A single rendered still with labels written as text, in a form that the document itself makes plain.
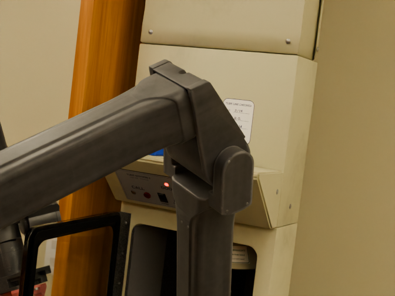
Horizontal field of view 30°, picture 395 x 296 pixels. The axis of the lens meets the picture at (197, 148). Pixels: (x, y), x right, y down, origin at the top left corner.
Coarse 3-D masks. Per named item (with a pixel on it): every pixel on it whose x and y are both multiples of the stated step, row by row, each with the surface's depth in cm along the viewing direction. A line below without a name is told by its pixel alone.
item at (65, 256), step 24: (24, 240) 112; (48, 240) 117; (72, 240) 124; (96, 240) 132; (24, 264) 112; (48, 264) 118; (72, 264) 125; (96, 264) 133; (48, 288) 119; (72, 288) 126; (96, 288) 135
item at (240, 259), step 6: (234, 246) 136; (240, 246) 136; (246, 246) 137; (234, 252) 136; (240, 252) 136; (246, 252) 137; (252, 252) 138; (234, 258) 135; (240, 258) 136; (246, 258) 136; (252, 258) 137; (234, 264) 135; (240, 264) 135; (246, 264) 136; (252, 264) 137
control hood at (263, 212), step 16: (144, 160) 127; (160, 160) 125; (112, 176) 134; (256, 176) 117; (272, 176) 122; (112, 192) 138; (256, 192) 120; (272, 192) 123; (256, 208) 123; (272, 208) 124; (256, 224) 126; (272, 224) 125
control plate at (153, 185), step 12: (120, 180) 134; (132, 180) 132; (144, 180) 130; (156, 180) 129; (168, 180) 127; (144, 192) 133; (156, 192) 132; (168, 192) 130; (156, 204) 135; (168, 204) 133
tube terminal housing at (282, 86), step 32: (192, 64) 135; (224, 64) 132; (256, 64) 129; (288, 64) 127; (224, 96) 132; (256, 96) 129; (288, 96) 127; (256, 128) 129; (288, 128) 127; (256, 160) 129; (288, 160) 128; (288, 192) 130; (160, 224) 138; (288, 224) 134; (128, 256) 141; (288, 256) 135; (256, 288) 129; (288, 288) 137
